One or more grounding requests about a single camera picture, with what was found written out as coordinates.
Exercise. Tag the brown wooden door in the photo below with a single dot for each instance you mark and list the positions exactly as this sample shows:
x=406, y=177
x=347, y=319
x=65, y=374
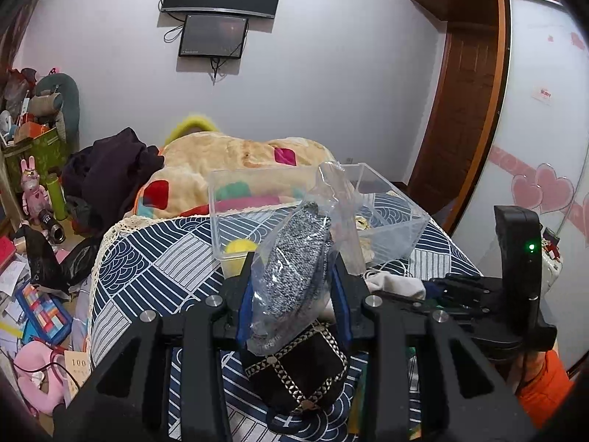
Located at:
x=456, y=120

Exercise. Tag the right hand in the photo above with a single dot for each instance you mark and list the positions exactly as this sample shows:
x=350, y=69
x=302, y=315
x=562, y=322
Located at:
x=525, y=367

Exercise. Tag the yellow soft ball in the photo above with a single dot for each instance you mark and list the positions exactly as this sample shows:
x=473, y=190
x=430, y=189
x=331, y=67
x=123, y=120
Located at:
x=234, y=256

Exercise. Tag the white drawstring pouch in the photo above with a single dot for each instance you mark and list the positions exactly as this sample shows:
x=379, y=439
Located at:
x=404, y=286

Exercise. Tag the grey knit item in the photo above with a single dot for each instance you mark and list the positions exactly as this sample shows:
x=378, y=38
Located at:
x=290, y=270

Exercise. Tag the clear plastic storage box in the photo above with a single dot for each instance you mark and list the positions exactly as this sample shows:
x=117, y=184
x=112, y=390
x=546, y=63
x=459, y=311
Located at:
x=249, y=203

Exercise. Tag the black hat with chain pattern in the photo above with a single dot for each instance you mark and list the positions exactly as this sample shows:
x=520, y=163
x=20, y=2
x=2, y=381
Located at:
x=299, y=381

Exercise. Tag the pink rabbit plush toy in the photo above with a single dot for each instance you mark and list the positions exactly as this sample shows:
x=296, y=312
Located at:
x=35, y=197

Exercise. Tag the green grey dinosaur plush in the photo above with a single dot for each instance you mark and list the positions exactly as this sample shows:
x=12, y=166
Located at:
x=57, y=95

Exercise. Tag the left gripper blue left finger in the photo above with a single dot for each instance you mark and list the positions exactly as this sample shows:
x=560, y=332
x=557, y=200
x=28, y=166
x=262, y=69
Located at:
x=245, y=310

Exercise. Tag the dark purple clothing pile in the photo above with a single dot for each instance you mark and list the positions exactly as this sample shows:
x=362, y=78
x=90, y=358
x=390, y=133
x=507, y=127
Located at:
x=109, y=174

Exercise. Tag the small wall monitor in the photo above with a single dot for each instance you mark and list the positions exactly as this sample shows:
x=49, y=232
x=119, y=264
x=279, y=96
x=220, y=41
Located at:
x=207, y=35

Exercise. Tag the yellow plush headrest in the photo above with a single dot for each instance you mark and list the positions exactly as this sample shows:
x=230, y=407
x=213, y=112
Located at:
x=193, y=123

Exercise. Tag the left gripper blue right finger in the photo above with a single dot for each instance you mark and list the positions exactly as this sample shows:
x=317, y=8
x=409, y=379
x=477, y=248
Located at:
x=339, y=301

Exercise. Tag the white wardrobe with hearts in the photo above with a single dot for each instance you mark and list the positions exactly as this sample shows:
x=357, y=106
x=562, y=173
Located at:
x=539, y=160

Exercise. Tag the green cardboard box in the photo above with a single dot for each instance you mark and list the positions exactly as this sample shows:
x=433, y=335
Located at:
x=50, y=154

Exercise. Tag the blue white patterned bedspread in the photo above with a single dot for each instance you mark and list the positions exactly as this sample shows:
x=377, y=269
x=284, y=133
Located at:
x=168, y=266

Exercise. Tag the beige patchwork fleece blanket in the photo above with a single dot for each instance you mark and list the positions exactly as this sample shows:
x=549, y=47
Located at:
x=181, y=186

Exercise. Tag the pink plush on floor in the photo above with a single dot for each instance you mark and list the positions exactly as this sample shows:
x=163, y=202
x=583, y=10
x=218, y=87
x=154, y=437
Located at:
x=39, y=379

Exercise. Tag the orange jacket sleeve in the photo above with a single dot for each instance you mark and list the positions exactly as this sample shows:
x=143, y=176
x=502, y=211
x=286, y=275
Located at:
x=544, y=394

